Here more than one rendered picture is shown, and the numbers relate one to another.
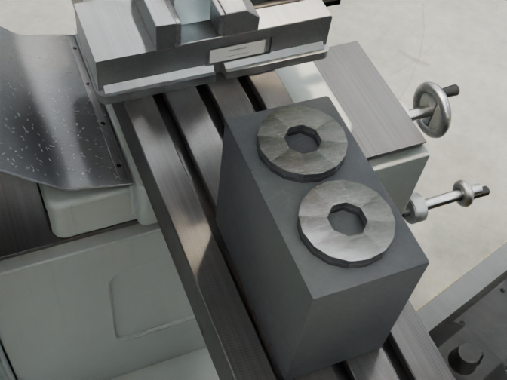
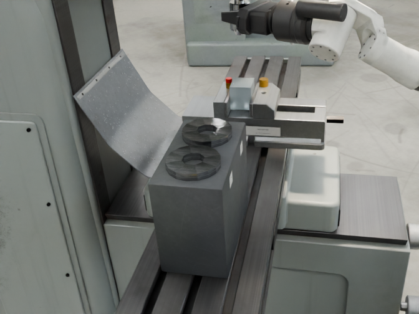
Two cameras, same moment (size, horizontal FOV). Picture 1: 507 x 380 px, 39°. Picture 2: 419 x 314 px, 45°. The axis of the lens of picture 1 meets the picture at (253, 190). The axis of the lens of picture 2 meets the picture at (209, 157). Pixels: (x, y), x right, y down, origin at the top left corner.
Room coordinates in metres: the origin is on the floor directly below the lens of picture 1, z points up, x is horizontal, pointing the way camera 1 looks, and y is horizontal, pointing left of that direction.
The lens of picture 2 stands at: (-0.10, -0.59, 1.56)
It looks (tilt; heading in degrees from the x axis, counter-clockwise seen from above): 31 degrees down; 44
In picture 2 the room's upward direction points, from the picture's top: 4 degrees counter-clockwise
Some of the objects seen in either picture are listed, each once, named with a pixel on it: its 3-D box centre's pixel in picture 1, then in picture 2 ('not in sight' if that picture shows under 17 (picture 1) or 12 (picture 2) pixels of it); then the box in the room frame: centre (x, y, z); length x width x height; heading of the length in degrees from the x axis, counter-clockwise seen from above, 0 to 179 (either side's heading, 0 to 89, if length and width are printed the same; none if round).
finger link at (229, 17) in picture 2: not in sight; (232, 18); (0.75, 0.13, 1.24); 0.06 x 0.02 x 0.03; 95
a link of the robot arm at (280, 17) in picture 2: not in sight; (274, 20); (0.79, 0.04, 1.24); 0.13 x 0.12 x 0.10; 5
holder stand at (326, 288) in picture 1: (308, 234); (204, 191); (0.43, -0.06, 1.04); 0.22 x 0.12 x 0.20; 29
